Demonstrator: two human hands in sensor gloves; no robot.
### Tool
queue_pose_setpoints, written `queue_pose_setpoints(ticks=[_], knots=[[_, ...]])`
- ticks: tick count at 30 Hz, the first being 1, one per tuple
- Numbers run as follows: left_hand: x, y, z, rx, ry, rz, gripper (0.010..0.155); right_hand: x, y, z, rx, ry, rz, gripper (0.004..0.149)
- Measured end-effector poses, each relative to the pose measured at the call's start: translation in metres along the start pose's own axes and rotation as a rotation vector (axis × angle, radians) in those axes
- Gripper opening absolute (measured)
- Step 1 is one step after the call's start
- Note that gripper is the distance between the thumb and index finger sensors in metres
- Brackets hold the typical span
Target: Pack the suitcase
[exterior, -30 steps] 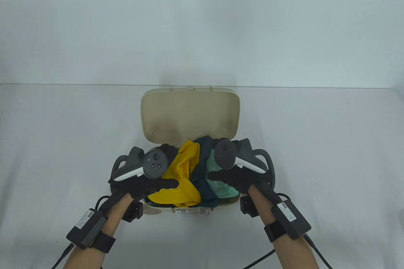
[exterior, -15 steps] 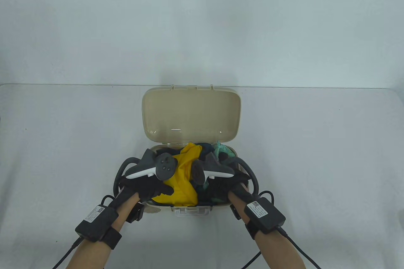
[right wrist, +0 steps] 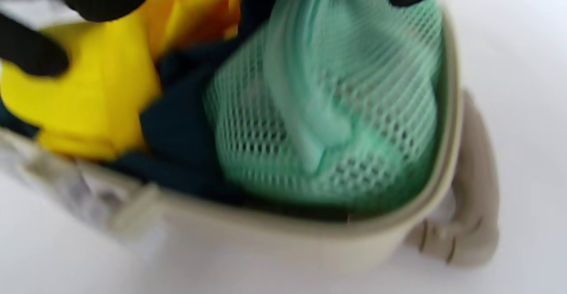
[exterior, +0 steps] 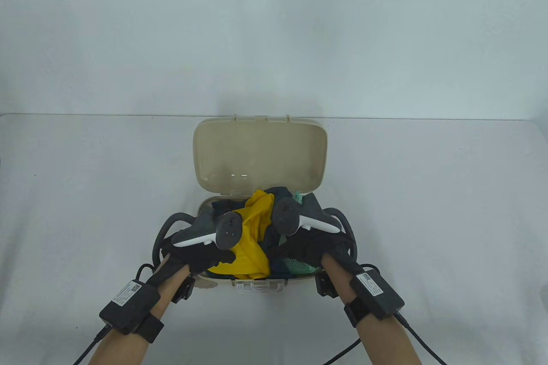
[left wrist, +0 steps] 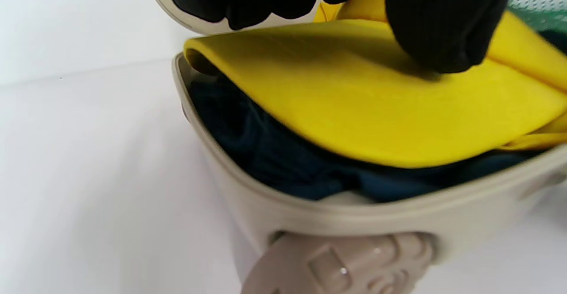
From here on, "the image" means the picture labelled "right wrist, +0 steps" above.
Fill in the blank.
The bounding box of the green mesh bag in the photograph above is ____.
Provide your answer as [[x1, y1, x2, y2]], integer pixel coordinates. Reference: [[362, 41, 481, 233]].
[[203, 0, 446, 211]]

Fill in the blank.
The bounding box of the orange cloth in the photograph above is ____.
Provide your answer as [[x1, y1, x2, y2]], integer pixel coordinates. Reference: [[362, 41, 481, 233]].
[[141, 0, 256, 62]]

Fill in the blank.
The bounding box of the yellow cloth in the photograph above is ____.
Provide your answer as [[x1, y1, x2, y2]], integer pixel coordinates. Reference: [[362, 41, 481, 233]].
[[0, 16, 163, 162]]

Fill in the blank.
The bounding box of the dark teal cloth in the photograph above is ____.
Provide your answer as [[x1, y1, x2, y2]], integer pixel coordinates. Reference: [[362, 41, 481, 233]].
[[0, 0, 353, 221]]

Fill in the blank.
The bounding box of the beige plastic basket with handle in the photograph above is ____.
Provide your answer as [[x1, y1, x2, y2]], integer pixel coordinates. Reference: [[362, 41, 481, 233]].
[[0, 1, 502, 278]]

